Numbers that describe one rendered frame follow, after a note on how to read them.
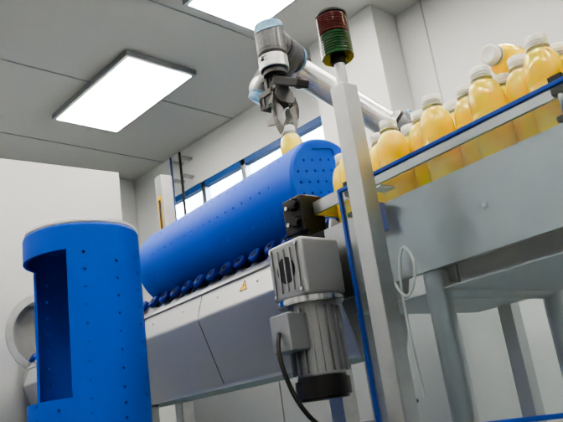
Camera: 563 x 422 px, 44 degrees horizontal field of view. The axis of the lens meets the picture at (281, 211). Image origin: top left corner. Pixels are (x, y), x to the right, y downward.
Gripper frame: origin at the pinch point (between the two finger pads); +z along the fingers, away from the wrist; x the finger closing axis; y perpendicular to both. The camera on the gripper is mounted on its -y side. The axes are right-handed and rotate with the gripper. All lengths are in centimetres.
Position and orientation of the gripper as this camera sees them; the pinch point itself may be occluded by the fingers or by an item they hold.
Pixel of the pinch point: (288, 130)
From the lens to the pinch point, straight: 204.1
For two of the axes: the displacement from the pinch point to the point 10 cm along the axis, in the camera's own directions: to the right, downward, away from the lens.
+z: 1.4, 9.5, -2.8
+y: -6.1, 3.1, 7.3
